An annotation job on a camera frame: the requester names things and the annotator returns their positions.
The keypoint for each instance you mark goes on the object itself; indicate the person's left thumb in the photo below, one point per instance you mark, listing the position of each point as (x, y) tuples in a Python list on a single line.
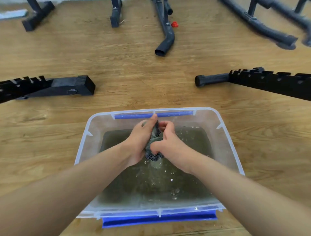
[(151, 124)]

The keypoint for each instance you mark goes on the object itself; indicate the black bent tube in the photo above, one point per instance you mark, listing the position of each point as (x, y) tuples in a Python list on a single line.
[(167, 39)]

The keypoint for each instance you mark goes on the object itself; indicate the clear plastic storage tub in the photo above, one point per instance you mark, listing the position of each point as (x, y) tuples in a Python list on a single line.
[(226, 145)]

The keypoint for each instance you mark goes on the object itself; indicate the person's right hand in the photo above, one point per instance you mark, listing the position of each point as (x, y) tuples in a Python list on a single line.
[(173, 150)]

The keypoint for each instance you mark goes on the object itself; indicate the white flat board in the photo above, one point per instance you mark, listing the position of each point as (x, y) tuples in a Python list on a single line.
[(13, 14)]

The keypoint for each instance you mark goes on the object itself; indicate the person's left hand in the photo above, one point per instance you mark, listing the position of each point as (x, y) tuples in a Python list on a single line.
[(136, 143)]

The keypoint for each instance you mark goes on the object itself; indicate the black tube frame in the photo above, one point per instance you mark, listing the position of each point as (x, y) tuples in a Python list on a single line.
[(296, 17)]

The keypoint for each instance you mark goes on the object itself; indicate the black short stand leg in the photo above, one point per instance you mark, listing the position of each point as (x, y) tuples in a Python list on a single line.
[(115, 14)]

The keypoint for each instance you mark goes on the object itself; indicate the murky greenish water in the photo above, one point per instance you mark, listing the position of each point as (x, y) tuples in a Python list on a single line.
[(155, 184)]

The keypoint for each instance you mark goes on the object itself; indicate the grey-green cloth with dotted trim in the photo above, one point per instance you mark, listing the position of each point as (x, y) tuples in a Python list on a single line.
[(153, 139)]

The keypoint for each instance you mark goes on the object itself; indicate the person's right thumb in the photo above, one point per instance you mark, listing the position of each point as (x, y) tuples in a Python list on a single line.
[(156, 146)]

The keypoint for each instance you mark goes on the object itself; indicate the person's right forearm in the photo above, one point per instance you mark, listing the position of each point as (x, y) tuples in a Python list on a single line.
[(243, 201)]

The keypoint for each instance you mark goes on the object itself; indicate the person's left forearm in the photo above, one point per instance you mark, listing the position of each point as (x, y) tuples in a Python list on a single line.
[(73, 189)]

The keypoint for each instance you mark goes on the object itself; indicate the small red plastic knob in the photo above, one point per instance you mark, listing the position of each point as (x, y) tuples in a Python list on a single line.
[(174, 24)]

